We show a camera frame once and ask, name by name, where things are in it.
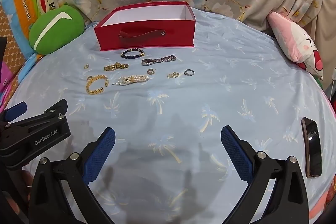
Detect gold wristwatch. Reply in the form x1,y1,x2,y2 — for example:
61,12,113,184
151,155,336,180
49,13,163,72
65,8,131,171
104,63,129,72

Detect gold chain bangle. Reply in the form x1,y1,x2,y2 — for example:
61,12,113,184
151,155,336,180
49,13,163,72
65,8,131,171
86,74,109,95

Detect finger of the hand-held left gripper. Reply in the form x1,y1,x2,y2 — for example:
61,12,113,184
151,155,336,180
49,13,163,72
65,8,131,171
0,101,28,122
7,99,68,127

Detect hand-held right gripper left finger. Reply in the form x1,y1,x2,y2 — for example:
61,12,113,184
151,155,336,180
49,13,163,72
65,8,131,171
28,127,116,224

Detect red cardboard box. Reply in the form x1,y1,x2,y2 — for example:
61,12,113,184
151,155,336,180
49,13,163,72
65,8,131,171
94,1,197,52

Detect green round cushion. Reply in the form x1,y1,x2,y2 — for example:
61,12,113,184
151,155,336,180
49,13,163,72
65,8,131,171
29,5,86,54

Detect black smartphone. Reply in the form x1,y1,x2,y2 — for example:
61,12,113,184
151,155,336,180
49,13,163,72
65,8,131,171
301,116,323,178

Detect pearl bracelet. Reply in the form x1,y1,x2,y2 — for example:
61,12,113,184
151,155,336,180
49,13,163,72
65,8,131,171
112,74,150,87

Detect black bead bracelet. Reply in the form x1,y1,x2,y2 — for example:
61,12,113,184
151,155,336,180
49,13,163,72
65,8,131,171
121,48,145,59

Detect light blue palm-print bedsheet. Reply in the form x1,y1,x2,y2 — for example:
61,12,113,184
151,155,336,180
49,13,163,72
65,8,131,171
0,7,336,224

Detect pink plush pillow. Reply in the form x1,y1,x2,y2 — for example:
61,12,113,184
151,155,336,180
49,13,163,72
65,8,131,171
267,11,324,80

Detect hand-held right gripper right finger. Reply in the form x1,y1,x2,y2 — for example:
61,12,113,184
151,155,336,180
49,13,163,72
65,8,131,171
220,126,309,224

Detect silver wristwatch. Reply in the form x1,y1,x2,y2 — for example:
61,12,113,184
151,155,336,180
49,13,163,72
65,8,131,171
141,55,177,66

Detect person's left hand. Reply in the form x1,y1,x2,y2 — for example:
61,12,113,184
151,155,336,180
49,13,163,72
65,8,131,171
21,170,33,203

